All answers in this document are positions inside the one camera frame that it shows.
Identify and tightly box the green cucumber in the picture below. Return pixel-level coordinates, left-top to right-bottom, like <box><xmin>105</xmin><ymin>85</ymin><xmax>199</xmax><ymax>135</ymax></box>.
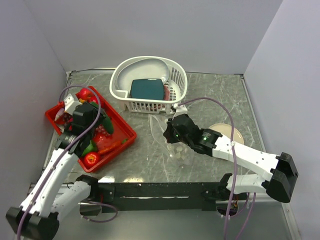
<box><xmin>101</xmin><ymin>113</ymin><xmax>114</xmax><ymax>135</ymax></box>

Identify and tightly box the clear dotted zip bag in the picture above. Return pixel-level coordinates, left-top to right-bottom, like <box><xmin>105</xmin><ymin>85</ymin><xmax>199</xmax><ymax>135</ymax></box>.
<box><xmin>148</xmin><ymin>114</ymin><xmax>195</xmax><ymax>166</ymax></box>

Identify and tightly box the red faceted apple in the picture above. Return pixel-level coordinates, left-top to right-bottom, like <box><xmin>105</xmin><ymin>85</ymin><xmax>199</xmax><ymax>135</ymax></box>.
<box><xmin>88</xmin><ymin>96</ymin><xmax>99</xmax><ymax>105</ymax></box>

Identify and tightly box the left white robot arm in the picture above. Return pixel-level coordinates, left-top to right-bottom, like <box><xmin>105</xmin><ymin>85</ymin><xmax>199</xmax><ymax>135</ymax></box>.
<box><xmin>5</xmin><ymin>102</ymin><xmax>108</xmax><ymax>240</ymax></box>

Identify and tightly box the purple grapes bunch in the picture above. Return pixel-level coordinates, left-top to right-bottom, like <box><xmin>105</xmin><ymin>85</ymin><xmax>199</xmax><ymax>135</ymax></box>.
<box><xmin>57</xmin><ymin>112</ymin><xmax>73</xmax><ymax>125</ymax></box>

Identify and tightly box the purple eggplant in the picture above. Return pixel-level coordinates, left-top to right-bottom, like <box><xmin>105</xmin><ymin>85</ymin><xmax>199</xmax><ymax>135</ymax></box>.
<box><xmin>54</xmin><ymin>108</ymin><xmax>65</xmax><ymax>122</ymax></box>

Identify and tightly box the green bell pepper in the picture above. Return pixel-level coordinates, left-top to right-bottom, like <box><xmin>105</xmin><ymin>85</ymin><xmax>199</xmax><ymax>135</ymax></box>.
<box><xmin>81</xmin><ymin>140</ymin><xmax>98</xmax><ymax>157</ymax></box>

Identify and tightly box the pink plate in basket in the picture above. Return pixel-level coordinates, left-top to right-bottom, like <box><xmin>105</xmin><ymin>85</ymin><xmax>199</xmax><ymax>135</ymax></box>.
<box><xmin>163</xmin><ymin>85</ymin><xmax>171</xmax><ymax>101</ymax></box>

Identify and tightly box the red plastic tray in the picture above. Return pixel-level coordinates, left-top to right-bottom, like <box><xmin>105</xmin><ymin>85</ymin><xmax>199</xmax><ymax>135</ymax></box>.
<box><xmin>45</xmin><ymin>86</ymin><xmax>137</xmax><ymax>173</ymax></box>

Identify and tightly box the orange carrot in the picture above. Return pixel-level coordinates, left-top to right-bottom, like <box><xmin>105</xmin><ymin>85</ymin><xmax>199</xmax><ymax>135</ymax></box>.
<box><xmin>97</xmin><ymin>140</ymin><xmax>122</xmax><ymax>155</ymax></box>

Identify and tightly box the white plastic basket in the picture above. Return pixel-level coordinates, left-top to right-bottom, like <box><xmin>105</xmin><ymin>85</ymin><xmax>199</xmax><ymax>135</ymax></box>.
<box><xmin>109</xmin><ymin>56</ymin><xmax>188</xmax><ymax>115</ymax></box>

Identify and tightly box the pink round plate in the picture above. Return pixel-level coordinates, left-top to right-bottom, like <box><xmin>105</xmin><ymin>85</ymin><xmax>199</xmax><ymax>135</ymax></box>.
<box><xmin>209</xmin><ymin>123</ymin><xmax>245</xmax><ymax>145</ymax></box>

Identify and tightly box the teal square plate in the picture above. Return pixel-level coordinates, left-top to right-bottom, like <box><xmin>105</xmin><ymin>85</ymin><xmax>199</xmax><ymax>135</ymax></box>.
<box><xmin>129</xmin><ymin>78</ymin><xmax>165</xmax><ymax>101</ymax></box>

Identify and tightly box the black mounting base bar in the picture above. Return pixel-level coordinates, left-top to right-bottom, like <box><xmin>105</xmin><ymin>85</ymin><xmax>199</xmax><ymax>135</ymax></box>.
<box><xmin>86</xmin><ymin>182</ymin><xmax>230</xmax><ymax>211</ymax></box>

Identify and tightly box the white oval plate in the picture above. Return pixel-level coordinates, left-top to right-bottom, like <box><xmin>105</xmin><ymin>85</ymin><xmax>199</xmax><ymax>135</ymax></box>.
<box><xmin>115</xmin><ymin>58</ymin><xmax>170</xmax><ymax>91</ymax></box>

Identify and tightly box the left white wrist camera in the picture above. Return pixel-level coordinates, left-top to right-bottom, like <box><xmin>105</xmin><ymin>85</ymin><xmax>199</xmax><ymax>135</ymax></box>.
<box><xmin>63</xmin><ymin>93</ymin><xmax>81</xmax><ymax>115</ymax></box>

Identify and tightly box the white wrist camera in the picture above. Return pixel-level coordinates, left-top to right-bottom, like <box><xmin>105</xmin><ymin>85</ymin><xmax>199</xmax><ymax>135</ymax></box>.
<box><xmin>63</xmin><ymin>93</ymin><xmax>81</xmax><ymax>115</ymax></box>
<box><xmin>173</xmin><ymin>103</ymin><xmax>188</xmax><ymax>118</ymax></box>

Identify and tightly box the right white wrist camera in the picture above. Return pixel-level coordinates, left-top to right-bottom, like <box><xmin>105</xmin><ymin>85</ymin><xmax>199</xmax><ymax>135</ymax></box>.
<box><xmin>173</xmin><ymin>103</ymin><xmax>188</xmax><ymax>118</ymax></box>

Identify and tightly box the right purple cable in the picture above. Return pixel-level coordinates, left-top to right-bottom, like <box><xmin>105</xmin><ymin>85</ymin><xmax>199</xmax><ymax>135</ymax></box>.
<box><xmin>179</xmin><ymin>96</ymin><xmax>257</xmax><ymax>240</ymax></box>

